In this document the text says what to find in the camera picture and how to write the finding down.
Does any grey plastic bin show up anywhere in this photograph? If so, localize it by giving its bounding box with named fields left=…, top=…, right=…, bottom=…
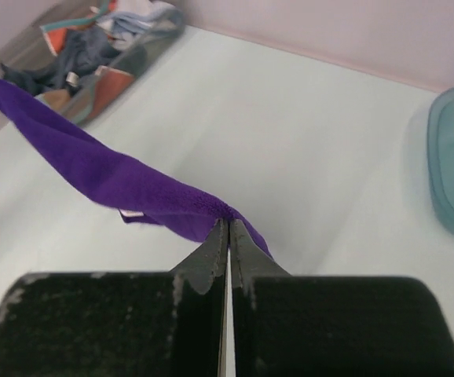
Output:
left=0, top=1, right=185, bottom=124

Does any dark blue-grey towel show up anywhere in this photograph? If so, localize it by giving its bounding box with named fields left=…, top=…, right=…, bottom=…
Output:
left=0, top=26, right=120, bottom=96

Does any purple microfiber towel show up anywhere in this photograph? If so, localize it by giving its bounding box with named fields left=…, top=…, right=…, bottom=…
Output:
left=0, top=77, right=272, bottom=260

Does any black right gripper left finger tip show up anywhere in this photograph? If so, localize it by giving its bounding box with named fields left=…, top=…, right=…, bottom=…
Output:
left=0, top=220, right=228, bottom=376

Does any light blue towel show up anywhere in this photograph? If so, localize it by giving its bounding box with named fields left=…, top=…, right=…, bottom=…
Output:
left=97, top=9, right=184, bottom=40

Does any orange towel with teal trim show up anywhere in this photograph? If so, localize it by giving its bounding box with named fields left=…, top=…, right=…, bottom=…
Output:
left=35, top=1, right=136, bottom=124

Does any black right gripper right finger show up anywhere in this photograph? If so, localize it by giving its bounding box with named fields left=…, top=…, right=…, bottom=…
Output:
left=229, top=220, right=454, bottom=376

